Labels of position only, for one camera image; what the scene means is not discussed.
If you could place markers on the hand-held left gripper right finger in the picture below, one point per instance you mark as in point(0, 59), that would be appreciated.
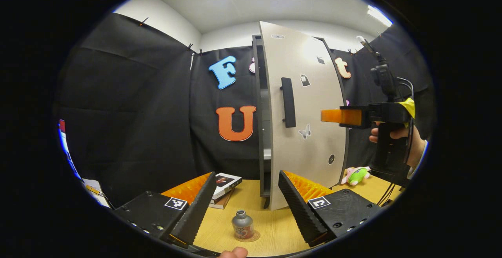
point(300, 211)

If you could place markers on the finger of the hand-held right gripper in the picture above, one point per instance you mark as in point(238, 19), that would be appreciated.
point(337, 117)

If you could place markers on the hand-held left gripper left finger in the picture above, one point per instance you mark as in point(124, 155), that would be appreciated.
point(198, 209)

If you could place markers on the beige cabinet door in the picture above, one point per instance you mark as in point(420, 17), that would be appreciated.
point(313, 105)

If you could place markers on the grey bottle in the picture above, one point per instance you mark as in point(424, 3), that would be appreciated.
point(242, 226)

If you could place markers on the round brown coaster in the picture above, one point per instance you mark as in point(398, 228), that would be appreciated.
point(255, 237)

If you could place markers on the dark grey cabinet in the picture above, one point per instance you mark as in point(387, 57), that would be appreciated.
point(259, 93)

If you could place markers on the brown book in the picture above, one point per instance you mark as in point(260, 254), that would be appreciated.
point(221, 204)

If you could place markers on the white book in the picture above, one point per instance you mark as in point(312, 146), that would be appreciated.
point(227, 181)

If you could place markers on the green and pink plush toy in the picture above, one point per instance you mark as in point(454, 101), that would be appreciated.
point(357, 176)

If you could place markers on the small ceiling light panel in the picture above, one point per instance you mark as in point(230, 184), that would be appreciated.
point(379, 15)

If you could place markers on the white box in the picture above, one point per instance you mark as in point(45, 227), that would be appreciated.
point(94, 189)

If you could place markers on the black backdrop cloth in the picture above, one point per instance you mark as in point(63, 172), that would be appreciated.
point(129, 113)

